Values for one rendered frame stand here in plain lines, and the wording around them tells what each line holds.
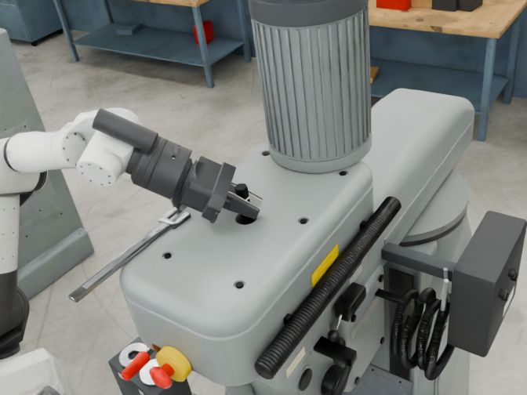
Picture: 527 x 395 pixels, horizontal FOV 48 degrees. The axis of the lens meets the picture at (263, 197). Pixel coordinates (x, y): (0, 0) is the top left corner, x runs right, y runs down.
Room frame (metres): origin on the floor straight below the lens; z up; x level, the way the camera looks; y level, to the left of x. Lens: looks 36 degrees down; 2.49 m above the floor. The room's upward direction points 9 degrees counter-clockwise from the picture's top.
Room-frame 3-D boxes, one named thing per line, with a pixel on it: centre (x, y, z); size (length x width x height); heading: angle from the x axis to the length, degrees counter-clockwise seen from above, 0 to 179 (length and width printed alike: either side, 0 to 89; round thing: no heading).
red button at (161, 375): (0.60, 0.20, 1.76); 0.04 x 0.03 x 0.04; 50
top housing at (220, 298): (0.80, 0.02, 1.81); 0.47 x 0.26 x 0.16; 140
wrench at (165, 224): (0.74, 0.23, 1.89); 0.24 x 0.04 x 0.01; 138
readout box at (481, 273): (0.81, -0.42, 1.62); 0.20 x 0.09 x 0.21; 140
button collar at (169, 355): (0.62, 0.18, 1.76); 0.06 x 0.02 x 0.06; 50
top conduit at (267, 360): (0.73, -0.10, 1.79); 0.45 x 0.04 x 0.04; 140
